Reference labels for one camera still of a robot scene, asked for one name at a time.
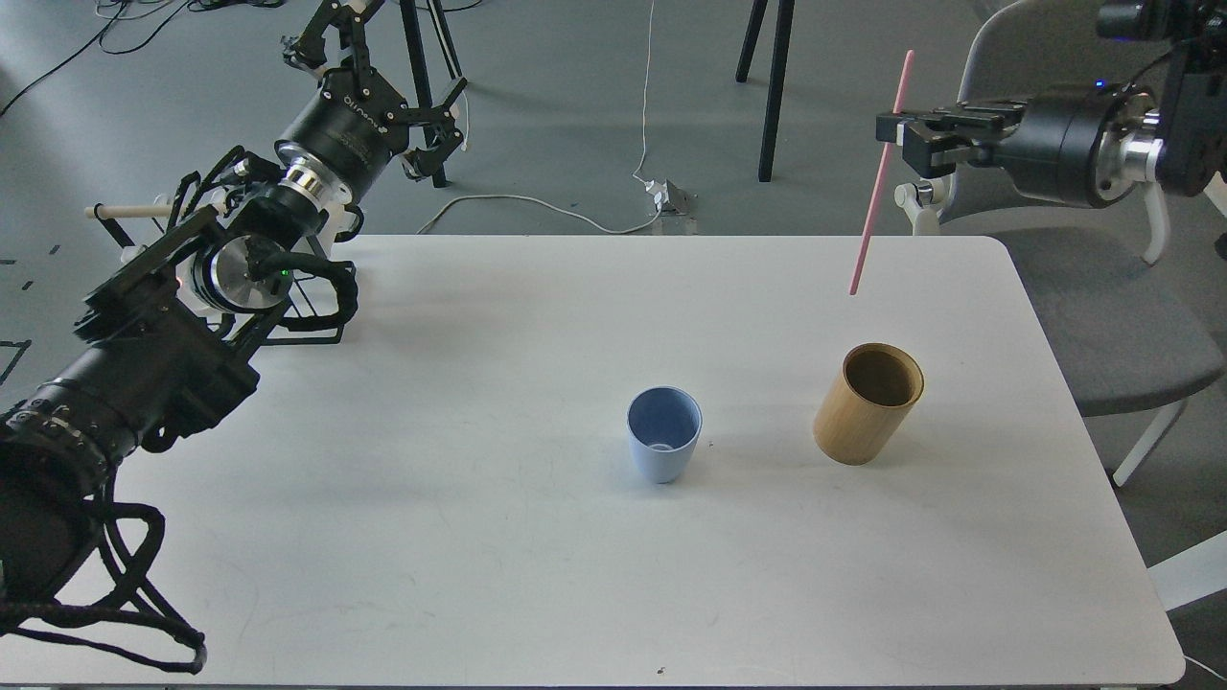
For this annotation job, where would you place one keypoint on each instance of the white power plug adapter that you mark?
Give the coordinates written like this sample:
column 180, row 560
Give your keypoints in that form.
column 669, row 198

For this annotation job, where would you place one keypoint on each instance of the bamboo cylinder holder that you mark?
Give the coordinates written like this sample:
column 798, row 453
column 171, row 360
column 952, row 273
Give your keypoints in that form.
column 876, row 387

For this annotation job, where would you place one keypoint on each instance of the pink chopstick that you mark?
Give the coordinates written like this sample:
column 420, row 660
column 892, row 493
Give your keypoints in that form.
column 871, row 214

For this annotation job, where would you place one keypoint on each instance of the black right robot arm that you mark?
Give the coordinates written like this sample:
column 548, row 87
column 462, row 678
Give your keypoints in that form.
column 1173, row 49

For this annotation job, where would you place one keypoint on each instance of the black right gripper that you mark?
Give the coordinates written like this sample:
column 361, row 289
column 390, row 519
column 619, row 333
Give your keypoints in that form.
column 1070, row 145

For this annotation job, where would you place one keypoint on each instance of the white mug on rack rear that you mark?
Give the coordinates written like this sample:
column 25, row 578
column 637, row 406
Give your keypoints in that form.
column 342, row 223

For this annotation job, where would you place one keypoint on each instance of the blue plastic cup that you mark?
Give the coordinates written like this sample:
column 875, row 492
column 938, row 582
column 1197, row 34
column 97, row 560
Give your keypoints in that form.
column 663, row 425

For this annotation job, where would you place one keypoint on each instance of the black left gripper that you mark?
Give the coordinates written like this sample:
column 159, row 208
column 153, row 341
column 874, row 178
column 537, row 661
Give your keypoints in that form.
column 350, row 129

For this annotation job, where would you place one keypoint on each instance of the grey office chair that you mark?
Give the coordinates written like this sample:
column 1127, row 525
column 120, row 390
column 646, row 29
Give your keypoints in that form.
column 1123, row 341

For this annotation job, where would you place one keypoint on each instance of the black table leg right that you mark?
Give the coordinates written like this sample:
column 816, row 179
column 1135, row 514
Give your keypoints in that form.
column 782, row 42

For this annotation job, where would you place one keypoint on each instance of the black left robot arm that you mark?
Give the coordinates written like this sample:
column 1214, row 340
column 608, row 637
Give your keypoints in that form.
column 171, row 334

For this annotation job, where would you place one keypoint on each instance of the black wire cup rack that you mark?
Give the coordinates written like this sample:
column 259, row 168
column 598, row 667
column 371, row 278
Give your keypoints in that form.
column 308, row 296

